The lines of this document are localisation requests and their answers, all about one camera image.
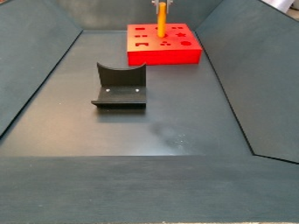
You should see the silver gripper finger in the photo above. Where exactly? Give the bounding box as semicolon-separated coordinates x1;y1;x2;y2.
166;0;174;14
152;0;160;14

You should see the orange oval peg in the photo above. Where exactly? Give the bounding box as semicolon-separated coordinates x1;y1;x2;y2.
158;2;167;38

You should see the red foam shape board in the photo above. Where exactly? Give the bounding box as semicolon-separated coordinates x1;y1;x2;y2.
127;24;202;66

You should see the black curved part holder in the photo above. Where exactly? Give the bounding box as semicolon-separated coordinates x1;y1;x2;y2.
91;64;147;109

